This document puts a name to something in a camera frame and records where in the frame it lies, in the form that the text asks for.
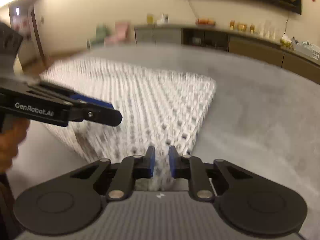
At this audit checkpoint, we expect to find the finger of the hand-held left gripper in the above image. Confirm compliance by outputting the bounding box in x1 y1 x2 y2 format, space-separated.
69 93 115 111
67 99 123 127

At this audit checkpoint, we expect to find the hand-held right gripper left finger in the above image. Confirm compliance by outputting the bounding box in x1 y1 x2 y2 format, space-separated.
70 145 156 202

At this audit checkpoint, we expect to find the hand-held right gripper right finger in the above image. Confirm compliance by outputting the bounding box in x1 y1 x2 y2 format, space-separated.
168 145 251 202

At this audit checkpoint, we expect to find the black and white patterned garment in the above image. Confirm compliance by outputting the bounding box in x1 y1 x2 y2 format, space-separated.
40 55 217 190

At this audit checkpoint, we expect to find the person's left hand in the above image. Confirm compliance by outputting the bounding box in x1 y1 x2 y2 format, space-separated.
0 119 31 174

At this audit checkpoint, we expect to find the wooden doorway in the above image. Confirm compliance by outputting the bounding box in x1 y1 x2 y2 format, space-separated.
9 4 47 68

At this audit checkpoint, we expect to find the green plastic chair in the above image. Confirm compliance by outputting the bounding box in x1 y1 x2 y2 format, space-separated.
87 24 112 49

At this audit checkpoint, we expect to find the pink plastic chair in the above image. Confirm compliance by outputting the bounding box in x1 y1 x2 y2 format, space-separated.
105 21 130 46

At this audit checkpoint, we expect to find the red fruit bowl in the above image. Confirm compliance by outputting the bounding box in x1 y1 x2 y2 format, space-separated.
196 18 216 27

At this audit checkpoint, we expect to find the long grey television cabinet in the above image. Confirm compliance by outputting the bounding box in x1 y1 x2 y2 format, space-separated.
134 24 320 85

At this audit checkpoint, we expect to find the set of clear glass cups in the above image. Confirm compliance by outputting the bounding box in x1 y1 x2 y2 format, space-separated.
257 21 278 39

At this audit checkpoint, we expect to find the gold tissue box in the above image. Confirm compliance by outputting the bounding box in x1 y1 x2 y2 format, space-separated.
280 36 293 49

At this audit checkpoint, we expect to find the white storage box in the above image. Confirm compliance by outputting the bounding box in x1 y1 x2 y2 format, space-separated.
291 37 320 59

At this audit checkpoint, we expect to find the black television cable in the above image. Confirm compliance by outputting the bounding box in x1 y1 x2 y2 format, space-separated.
187 0 198 21

